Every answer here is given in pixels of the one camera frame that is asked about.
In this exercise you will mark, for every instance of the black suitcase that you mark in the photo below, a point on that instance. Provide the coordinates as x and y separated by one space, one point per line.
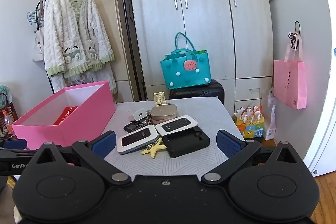
199 92

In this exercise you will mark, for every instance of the colourful gift bag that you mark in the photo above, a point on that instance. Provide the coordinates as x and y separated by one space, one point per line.
249 127

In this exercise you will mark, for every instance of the brown woven basket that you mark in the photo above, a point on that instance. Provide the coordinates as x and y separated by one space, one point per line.
11 108

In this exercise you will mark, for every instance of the white pocket wifi router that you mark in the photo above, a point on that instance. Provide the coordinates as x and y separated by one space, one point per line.
136 140
176 124

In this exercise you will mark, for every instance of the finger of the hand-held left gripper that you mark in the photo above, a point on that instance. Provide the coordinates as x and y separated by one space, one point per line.
14 144

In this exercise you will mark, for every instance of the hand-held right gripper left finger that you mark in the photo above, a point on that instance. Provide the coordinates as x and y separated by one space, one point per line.
105 144

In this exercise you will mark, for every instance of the bunch of keys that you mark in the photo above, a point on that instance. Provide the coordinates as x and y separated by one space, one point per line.
148 119

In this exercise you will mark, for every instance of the white charger plug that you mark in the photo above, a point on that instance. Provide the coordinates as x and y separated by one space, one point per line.
139 114

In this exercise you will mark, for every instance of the pink shopping bag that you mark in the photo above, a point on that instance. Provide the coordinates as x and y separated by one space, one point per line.
288 82

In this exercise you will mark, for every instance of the beige compact mirror case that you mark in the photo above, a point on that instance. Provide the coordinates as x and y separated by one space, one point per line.
164 111

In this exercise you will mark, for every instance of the white tote bag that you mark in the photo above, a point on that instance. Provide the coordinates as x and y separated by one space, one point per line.
38 48

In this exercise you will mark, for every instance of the white and green fuzzy cardigan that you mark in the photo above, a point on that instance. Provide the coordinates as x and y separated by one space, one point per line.
76 29

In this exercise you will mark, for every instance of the green and white plastic bag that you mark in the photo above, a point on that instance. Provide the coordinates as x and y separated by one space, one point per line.
4 90

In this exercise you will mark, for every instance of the black clothes rack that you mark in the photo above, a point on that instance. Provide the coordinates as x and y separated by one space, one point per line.
138 69

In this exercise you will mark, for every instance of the white refrigerator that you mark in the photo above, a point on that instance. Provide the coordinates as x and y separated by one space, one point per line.
325 82

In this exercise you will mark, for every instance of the white wardrobe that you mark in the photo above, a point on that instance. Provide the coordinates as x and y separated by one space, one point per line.
204 16

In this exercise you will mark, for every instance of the beige hair claw clip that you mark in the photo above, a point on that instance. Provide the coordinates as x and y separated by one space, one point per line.
159 98

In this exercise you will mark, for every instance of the black rubber case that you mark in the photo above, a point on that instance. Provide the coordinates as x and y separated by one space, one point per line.
183 145

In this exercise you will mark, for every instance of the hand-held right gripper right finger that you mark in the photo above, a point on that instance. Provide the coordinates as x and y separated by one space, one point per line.
228 145

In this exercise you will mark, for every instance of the orange drink bottle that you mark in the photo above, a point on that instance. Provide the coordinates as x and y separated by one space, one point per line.
8 123

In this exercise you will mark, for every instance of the teal felt handbag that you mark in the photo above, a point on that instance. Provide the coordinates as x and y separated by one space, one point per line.
183 74

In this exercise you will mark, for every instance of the pink cardboard box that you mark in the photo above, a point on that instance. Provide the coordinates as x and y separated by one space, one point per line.
39 132

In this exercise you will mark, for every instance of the black battery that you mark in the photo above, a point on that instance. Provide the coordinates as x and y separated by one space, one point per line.
132 126

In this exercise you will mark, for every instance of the yellow starfish hair clip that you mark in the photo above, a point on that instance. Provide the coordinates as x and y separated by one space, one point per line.
153 149

